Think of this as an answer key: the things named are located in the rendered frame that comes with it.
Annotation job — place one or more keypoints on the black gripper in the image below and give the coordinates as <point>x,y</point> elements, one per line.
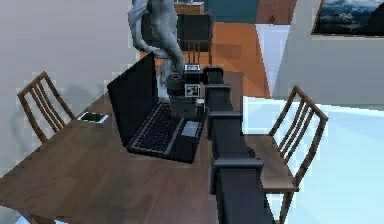
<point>176,86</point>

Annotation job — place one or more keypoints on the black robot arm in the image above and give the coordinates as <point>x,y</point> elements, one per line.
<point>233,186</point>

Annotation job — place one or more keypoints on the black laptop computer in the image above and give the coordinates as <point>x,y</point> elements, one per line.
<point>136,100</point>

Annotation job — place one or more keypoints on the grey twisted statue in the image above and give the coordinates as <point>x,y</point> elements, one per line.
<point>166,36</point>

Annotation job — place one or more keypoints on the black chair with wooden legs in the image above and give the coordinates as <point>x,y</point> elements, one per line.
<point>195,28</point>

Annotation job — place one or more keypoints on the brown wooden cabinet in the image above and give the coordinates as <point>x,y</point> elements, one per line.
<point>188,8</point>

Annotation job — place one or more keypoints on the white framed black phone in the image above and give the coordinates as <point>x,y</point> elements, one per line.
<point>93,117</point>

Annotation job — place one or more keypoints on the small red object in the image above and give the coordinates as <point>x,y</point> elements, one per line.
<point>272,19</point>

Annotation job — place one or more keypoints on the brown wooden table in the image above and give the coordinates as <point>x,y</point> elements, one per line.
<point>83,173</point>

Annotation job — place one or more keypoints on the brown wooden slat chair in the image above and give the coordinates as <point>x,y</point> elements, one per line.
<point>276,170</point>
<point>43,103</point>

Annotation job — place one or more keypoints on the framed mountain picture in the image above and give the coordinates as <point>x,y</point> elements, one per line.
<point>350,16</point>

